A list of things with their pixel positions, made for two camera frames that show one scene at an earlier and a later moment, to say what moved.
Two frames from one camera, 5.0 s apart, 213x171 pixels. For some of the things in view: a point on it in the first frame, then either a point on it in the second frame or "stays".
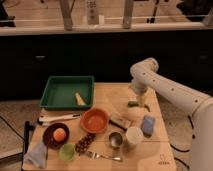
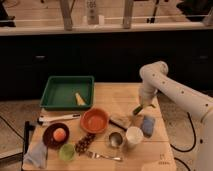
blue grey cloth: (35, 156) stays
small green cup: (67, 151) stays
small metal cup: (115, 139) stays
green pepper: (132, 103) to (138, 109)
